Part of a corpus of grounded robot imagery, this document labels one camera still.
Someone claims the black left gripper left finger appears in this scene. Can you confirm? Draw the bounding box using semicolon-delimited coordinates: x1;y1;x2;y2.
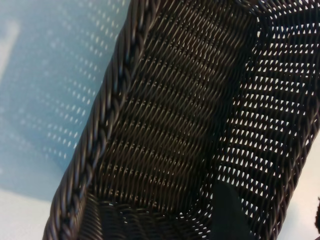
208;179;252;240

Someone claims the dark brown woven basket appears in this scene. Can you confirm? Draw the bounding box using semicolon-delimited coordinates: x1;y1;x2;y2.
41;0;320;240

